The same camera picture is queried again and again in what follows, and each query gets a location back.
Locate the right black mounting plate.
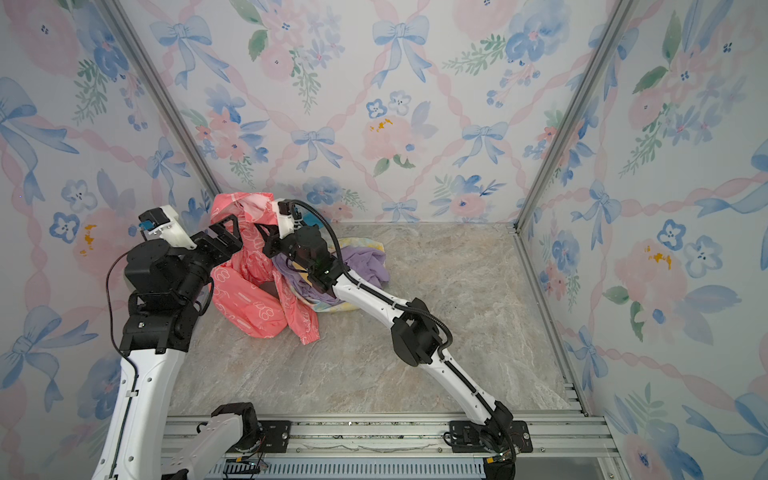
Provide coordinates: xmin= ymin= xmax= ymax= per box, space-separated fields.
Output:
xmin=443 ymin=420 xmax=534 ymax=454

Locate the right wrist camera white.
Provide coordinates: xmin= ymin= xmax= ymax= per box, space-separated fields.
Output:
xmin=271 ymin=199 xmax=296 ymax=239

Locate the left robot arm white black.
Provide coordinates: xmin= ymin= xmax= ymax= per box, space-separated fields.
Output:
xmin=93 ymin=208 xmax=264 ymax=479

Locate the black mounting plate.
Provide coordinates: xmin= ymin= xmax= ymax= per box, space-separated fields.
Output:
xmin=226 ymin=420 xmax=293 ymax=455
xmin=443 ymin=420 xmax=534 ymax=454

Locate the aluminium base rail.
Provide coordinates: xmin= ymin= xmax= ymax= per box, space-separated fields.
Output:
xmin=101 ymin=409 xmax=631 ymax=480

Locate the right aluminium corner post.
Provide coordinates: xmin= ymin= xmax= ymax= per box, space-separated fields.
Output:
xmin=515 ymin=0 xmax=637 ymax=236

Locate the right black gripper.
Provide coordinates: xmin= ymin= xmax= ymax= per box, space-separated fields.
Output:
xmin=256 ymin=220 xmax=318 ymax=279

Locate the aluminium corner post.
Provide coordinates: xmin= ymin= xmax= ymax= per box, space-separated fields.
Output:
xmin=515 ymin=0 xmax=637 ymax=236
xmin=95 ymin=0 xmax=222 ymax=196

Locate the left aluminium corner post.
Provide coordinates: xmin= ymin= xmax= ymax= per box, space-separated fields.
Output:
xmin=95 ymin=0 xmax=222 ymax=196

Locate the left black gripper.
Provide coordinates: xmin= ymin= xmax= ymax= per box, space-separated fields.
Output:
xmin=179 ymin=214 xmax=242 ymax=310

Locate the pale yellow floral cloth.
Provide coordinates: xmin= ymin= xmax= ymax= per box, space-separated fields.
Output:
xmin=293 ymin=236 xmax=388 ymax=314

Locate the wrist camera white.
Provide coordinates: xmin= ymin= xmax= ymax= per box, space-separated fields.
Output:
xmin=138 ymin=205 xmax=196 ymax=250
xmin=271 ymin=199 xmax=296 ymax=239

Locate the teal cloth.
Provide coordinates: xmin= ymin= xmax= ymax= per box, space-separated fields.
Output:
xmin=302 ymin=212 xmax=324 ymax=229

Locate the left thin black cable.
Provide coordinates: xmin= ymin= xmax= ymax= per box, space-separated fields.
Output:
xmin=105 ymin=248 xmax=142 ymax=391

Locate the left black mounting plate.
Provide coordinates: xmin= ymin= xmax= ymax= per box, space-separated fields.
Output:
xmin=226 ymin=420 xmax=293 ymax=455

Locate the pink patterned cloth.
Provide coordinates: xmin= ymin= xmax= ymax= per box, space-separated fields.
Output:
xmin=211 ymin=192 xmax=320 ymax=345

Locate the right black corrugated cable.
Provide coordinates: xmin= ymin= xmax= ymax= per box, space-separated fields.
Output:
xmin=281 ymin=199 xmax=517 ymax=463

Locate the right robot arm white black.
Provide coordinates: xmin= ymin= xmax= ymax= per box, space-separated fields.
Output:
xmin=256 ymin=224 xmax=516 ymax=461

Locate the purple cloth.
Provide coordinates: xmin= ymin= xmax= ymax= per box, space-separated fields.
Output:
xmin=272 ymin=244 xmax=391 ymax=307

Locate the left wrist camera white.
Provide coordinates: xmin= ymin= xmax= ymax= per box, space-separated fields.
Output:
xmin=138 ymin=205 xmax=196 ymax=250

